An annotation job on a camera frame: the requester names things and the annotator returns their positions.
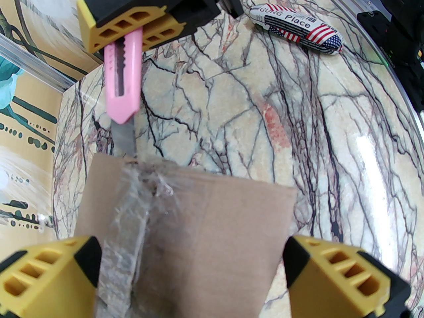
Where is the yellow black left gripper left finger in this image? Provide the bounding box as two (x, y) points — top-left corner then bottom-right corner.
(0, 236), (101, 318)

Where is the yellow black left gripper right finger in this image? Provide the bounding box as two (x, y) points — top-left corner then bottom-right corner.
(286, 236), (411, 318)

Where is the pink utility knife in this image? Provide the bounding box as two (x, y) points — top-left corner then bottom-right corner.
(104, 28), (143, 160)

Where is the brown cardboard express box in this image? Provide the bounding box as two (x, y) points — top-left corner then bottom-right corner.
(75, 154), (297, 318)

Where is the flag print pouch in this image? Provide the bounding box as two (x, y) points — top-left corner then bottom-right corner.
(249, 4), (344, 56)

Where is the aluminium frame post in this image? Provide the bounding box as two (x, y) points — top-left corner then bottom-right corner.
(0, 33), (77, 93)

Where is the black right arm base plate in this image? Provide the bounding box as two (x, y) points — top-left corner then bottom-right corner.
(357, 10), (424, 112)

